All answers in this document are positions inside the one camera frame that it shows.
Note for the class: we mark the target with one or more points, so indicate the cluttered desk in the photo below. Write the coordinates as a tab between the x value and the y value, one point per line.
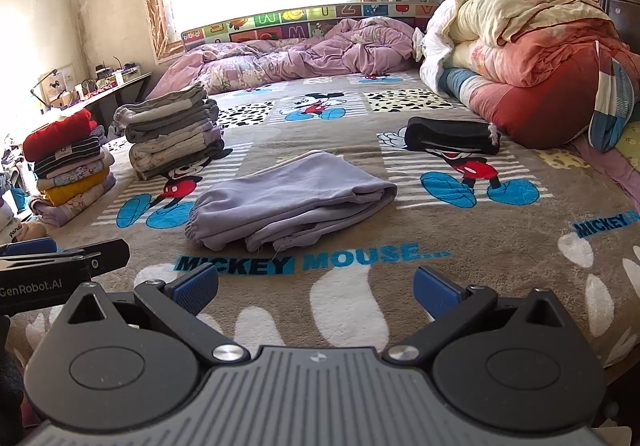
107	91

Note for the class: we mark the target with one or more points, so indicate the cartoon printed blanket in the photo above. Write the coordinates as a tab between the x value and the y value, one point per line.
350	236

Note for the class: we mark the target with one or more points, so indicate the stack of grey folded clothes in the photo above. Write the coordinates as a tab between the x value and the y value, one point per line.
170	136

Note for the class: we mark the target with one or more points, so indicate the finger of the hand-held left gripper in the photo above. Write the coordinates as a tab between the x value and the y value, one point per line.
102	256
30	245

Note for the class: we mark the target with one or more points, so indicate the stack of colourful folded clothes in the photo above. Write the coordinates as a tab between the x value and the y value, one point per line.
65	161

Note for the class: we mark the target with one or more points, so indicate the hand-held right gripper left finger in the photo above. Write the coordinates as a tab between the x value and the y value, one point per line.
197	290

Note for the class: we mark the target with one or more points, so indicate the blue white striped cloth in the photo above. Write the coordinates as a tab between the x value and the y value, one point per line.
612	96

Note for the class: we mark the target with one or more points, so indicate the pile of quilts and pillows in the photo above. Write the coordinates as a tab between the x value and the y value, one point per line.
500	6

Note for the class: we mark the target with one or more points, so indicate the purple floral quilt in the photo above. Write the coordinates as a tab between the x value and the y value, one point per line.
300	56

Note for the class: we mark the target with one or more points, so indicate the pile of assorted clothes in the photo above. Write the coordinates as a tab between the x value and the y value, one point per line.
15	221

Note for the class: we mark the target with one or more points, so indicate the orange pink quilt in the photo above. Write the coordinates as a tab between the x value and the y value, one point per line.
545	53

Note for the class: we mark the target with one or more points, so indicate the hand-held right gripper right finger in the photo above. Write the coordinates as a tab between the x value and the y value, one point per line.
434	293

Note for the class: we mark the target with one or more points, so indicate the red blue rolled quilt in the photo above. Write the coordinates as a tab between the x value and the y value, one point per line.
530	111

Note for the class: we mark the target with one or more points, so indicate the desk lamp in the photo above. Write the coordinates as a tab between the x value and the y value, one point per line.
45	81

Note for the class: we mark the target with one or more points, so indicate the colourful alphabet foam mat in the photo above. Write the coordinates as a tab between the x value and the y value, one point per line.
280	23

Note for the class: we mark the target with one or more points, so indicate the dark wooden headboard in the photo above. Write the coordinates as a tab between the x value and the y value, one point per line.
620	6

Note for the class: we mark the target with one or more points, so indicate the lavender pants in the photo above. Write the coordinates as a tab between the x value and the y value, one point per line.
290	196

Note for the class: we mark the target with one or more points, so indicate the black folded cloth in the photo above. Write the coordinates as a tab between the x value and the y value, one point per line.
450	132

